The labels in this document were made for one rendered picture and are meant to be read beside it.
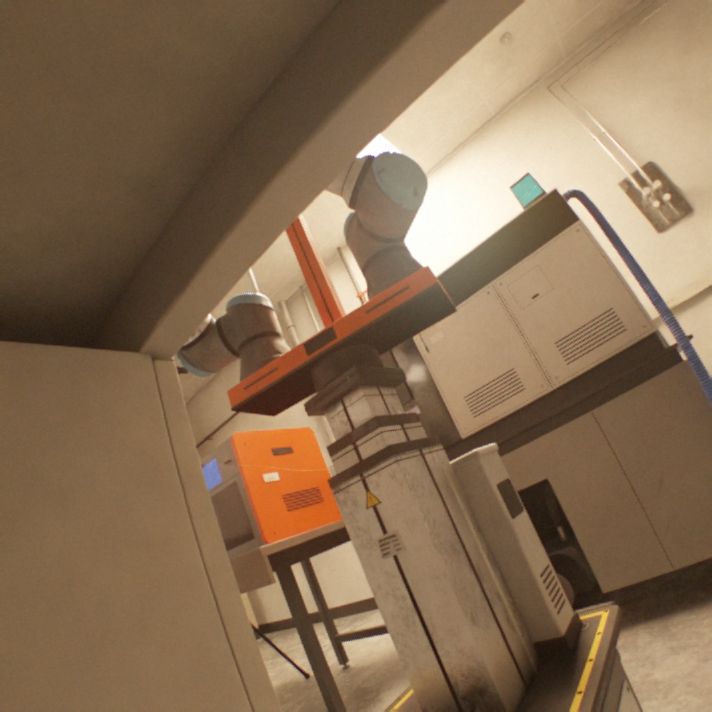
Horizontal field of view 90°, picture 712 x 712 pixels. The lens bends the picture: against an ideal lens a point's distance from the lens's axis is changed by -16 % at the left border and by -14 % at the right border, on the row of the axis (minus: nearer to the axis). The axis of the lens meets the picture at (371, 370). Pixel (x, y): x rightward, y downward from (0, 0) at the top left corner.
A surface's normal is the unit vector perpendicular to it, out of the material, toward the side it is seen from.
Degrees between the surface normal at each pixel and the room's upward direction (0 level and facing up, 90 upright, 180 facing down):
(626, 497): 90
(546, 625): 90
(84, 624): 90
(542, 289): 90
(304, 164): 180
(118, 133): 180
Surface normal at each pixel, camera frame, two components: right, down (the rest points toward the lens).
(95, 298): 0.38, 0.86
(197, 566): 0.72, -0.50
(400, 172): 0.38, -0.39
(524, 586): -0.61, -0.04
